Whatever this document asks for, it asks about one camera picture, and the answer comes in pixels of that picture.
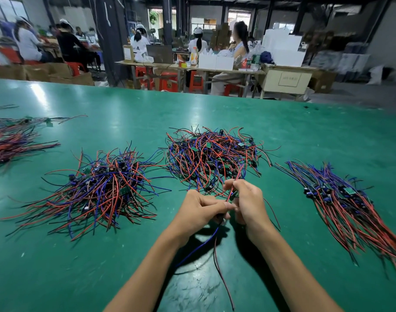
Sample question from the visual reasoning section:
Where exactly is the cream cabinet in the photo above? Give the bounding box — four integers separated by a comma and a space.
258, 65, 314, 100

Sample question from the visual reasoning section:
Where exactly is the brown cardboard box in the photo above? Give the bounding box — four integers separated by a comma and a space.
310, 69, 339, 94

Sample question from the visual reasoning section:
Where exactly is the stack of white boxes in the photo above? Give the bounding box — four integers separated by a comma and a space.
262, 28, 306, 68

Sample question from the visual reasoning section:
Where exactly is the single red blue wire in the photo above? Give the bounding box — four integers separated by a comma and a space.
175, 182, 281, 311

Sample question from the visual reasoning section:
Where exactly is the person's left hand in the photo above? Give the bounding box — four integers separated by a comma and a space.
165, 189, 239, 247

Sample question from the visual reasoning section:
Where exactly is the person's left forearm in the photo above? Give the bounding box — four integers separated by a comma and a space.
103, 237, 186, 312

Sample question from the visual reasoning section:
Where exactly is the long wooden work table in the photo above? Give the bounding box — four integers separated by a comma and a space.
115, 59, 316, 98

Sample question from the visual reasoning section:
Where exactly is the pile of wires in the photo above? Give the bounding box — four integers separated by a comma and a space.
164, 127, 275, 194

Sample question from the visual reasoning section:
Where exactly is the person's right hand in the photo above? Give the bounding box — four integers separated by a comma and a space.
223, 179, 273, 246

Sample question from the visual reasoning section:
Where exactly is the red plastic stool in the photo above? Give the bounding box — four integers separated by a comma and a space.
135, 66, 156, 90
66, 62, 86, 77
189, 71, 205, 94
223, 83, 246, 97

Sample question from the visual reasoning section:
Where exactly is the small bunch of set-aside wires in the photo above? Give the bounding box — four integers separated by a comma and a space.
275, 159, 396, 282

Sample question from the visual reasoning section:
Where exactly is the person's right forearm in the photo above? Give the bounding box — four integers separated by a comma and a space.
247, 227, 345, 312

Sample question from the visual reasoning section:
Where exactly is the dark pillar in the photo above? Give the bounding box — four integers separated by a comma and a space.
87, 0, 130, 87

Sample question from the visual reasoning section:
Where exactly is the row of cardboard boxes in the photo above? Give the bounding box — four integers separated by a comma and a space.
0, 62, 95, 86

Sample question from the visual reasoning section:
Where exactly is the row of white containers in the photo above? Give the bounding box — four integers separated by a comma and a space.
198, 50, 235, 71

